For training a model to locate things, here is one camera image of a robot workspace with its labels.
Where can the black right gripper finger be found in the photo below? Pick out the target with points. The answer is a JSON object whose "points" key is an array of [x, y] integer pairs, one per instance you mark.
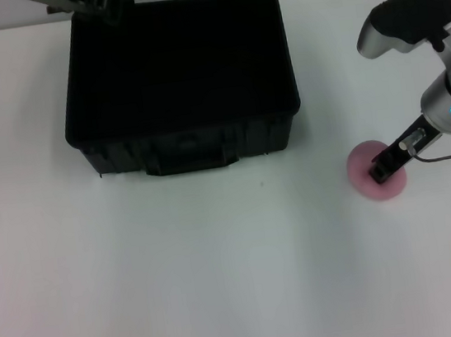
{"points": [[377, 177], [384, 166]]}

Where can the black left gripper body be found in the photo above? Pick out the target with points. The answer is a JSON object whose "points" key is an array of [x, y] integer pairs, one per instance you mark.
{"points": [[62, 3]]}

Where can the black plastic carrying case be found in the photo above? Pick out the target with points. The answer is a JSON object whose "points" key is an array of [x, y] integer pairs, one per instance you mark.
{"points": [[175, 71]]}

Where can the pink peach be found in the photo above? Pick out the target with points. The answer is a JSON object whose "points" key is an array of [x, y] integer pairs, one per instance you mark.
{"points": [[363, 175]]}

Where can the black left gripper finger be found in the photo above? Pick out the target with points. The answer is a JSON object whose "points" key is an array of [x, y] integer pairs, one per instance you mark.
{"points": [[113, 13]]}

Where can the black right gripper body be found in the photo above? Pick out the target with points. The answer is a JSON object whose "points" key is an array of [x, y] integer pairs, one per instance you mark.
{"points": [[409, 144]]}

